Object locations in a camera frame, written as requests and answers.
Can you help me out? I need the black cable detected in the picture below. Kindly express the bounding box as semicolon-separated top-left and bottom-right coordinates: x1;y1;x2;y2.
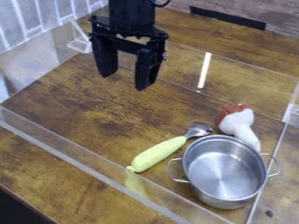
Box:
149;0;172;8

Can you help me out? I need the red white toy mushroom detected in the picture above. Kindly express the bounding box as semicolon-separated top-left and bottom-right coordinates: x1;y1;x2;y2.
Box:
218;104;260;152

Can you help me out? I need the stainless steel pot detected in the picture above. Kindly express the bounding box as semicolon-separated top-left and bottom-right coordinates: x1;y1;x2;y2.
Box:
168;135;280;210

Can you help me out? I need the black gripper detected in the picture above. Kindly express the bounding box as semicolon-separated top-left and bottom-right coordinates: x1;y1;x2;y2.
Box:
88;0;169;91

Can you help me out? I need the clear acrylic front barrier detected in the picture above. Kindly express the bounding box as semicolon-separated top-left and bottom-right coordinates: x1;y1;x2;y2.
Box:
0;106;233;224

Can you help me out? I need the clear acrylic corner bracket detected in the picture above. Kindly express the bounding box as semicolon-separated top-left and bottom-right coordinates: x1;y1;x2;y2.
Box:
66;20;92;54

